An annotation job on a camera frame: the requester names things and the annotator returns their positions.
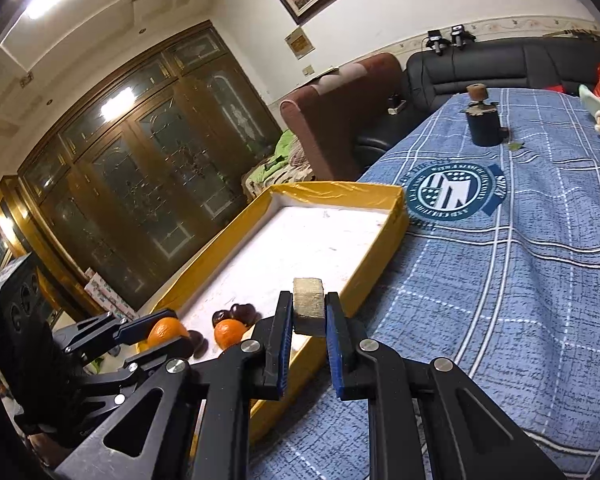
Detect short white yam piece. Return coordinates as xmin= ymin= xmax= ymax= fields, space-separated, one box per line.
xmin=294 ymin=278 xmax=325 ymax=337

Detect green patterned cushion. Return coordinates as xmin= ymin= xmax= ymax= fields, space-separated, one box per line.
xmin=242 ymin=129 xmax=315 ymax=200

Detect black leather sofa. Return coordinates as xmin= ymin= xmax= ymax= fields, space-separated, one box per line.
xmin=353 ymin=37 xmax=600 ymax=170

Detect yellow box with white interior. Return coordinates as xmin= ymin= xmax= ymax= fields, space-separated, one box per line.
xmin=136 ymin=180 xmax=412 ymax=443

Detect black clamp devices on sofa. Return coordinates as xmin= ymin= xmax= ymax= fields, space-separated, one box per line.
xmin=425 ymin=24 xmax=476 ymax=56

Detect dark purple plum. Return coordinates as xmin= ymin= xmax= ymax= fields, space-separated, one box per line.
xmin=230 ymin=304 xmax=258 ymax=327
xmin=188 ymin=330 xmax=209 ymax=360
xmin=212 ymin=310 xmax=233 ymax=327

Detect brown armchair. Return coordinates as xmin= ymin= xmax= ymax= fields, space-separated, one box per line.
xmin=279 ymin=53 xmax=402 ymax=181

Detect small wall plaque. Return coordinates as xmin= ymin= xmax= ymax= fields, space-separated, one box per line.
xmin=285 ymin=27 xmax=315 ymax=60

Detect blue plaid tablecloth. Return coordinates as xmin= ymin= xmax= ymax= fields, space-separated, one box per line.
xmin=247 ymin=86 xmax=600 ymax=480

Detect dark wooden glass cabinet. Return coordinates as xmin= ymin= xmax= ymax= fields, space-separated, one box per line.
xmin=0 ymin=22 xmax=280 ymax=318

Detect orange tangerine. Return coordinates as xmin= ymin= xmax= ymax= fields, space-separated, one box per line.
xmin=146 ymin=318 xmax=189 ymax=348
xmin=214 ymin=318 xmax=248 ymax=351

